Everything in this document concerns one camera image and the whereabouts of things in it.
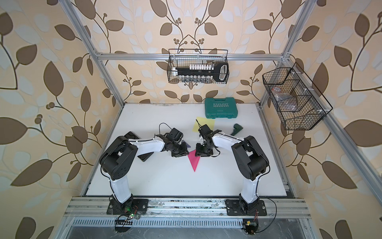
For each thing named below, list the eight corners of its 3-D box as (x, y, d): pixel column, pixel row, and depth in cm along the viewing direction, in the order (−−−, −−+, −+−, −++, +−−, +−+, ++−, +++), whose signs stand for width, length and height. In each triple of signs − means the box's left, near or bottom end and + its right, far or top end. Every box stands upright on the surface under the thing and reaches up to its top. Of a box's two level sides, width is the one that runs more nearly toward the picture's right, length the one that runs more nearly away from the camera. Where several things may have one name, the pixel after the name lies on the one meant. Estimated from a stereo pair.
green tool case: (205, 119, 114) (205, 114, 109) (204, 102, 126) (204, 97, 121) (237, 119, 114) (239, 114, 109) (233, 102, 126) (235, 97, 121)
